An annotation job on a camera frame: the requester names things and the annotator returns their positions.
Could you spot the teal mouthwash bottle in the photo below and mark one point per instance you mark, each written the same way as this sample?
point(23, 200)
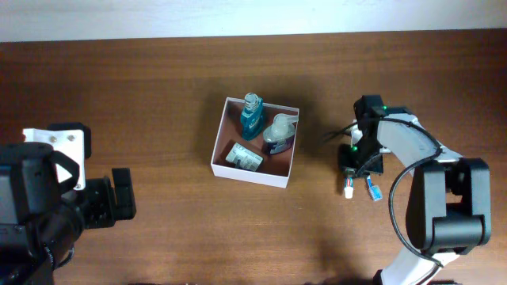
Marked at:
point(252, 116)

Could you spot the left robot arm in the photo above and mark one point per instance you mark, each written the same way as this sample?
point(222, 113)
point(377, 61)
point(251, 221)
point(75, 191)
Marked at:
point(47, 201)

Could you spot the blue white toothbrush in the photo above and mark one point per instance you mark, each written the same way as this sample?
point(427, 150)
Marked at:
point(373, 189)

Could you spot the white open cardboard box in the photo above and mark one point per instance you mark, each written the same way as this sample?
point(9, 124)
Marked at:
point(275, 170)

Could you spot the teal toothpaste tube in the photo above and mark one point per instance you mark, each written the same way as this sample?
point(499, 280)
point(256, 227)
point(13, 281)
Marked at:
point(348, 187)

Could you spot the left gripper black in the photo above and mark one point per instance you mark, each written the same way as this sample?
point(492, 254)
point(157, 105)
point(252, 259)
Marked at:
point(105, 202)

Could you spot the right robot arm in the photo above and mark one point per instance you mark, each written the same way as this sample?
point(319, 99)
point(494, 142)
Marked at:
point(439, 205)

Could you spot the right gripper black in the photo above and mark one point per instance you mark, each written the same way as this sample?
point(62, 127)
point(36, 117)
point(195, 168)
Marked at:
point(363, 169)

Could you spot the green white soap bar box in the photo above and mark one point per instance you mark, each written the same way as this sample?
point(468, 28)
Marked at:
point(242, 158)

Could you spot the dark blue pump soap bottle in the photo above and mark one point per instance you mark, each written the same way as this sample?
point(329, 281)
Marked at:
point(280, 135)

